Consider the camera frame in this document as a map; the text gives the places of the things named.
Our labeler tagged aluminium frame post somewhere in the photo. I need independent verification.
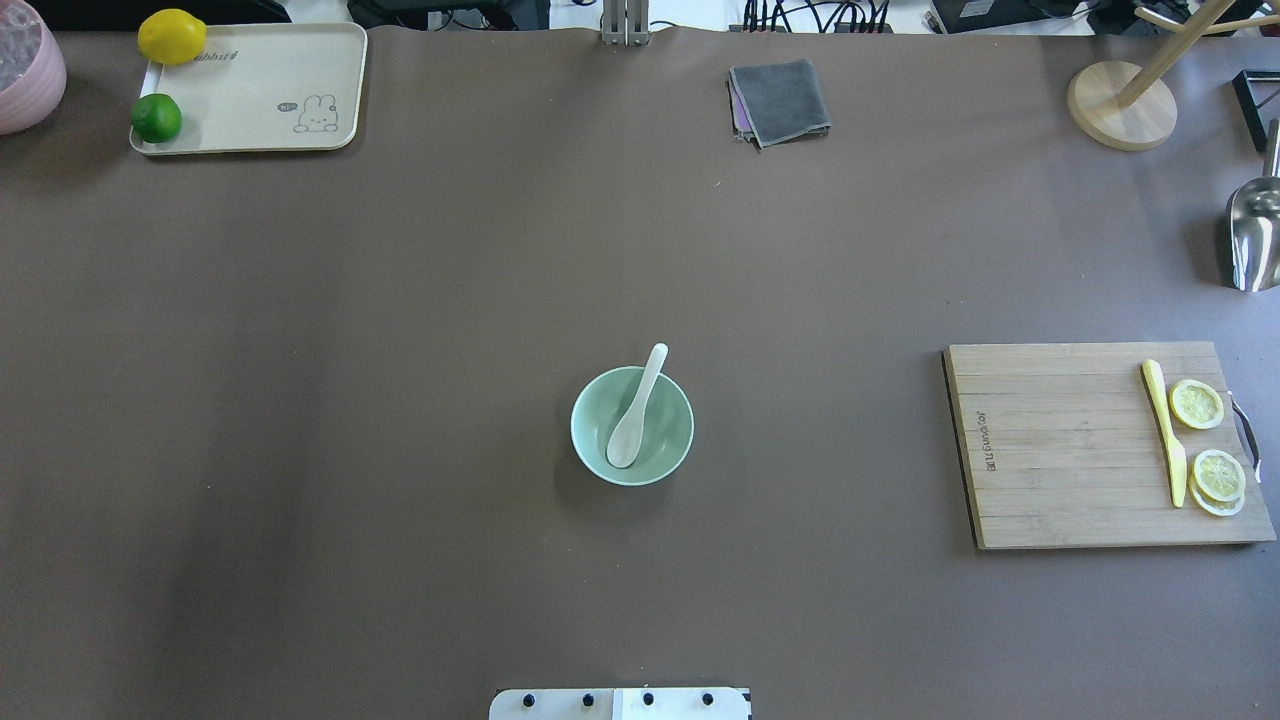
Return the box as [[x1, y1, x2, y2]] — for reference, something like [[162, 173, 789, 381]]
[[602, 0, 650, 46]]

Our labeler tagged bamboo cutting board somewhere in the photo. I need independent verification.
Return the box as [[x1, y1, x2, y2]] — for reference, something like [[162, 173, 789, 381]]
[[943, 341, 1276, 550]]

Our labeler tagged white mounting plate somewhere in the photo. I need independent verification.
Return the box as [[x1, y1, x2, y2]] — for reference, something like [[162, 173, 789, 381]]
[[488, 685, 753, 719]]

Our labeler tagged lemon slice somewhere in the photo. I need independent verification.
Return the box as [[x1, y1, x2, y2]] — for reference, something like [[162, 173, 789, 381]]
[[1167, 379, 1225, 430], [1192, 448, 1247, 503], [1188, 480, 1245, 518]]

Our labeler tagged metal scoop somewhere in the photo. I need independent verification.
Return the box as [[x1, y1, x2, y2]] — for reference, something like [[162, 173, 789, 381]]
[[1228, 119, 1279, 293]]

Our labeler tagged beige rabbit tray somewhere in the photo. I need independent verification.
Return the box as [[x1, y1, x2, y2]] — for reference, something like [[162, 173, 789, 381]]
[[129, 22, 369, 156]]

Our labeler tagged white ceramic spoon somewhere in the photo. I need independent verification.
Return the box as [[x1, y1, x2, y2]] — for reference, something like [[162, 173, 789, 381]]
[[605, 342, 669, 468]]

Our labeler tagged folded grey cloth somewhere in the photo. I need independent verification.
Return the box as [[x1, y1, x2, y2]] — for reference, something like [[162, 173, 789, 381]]
[[727, 59, 832, 149]]

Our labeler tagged light green ceramic bowl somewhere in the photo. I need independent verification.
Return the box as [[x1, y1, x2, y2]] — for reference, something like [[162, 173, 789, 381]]
[[570, 366, 695, 487]]

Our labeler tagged yellow plastic knife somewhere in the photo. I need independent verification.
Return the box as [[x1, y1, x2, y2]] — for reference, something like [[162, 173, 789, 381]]
[[1140, 357, 1188, 509]]

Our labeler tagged green lime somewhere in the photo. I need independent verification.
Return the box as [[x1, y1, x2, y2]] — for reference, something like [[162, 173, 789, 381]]
[[131, 94, 183, 143]]

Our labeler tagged wooden mug tree stand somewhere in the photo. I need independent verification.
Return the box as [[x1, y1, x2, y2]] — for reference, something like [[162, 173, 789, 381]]
[[1066, 1, 1279, 152]]

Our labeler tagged pink bowl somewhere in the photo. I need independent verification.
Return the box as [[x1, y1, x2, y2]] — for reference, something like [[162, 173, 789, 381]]
[[1, 1, 67, 136]]

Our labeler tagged yellow lemon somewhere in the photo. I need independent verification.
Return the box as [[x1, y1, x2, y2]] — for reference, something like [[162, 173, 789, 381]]
[[136, 8, 209, 65]]

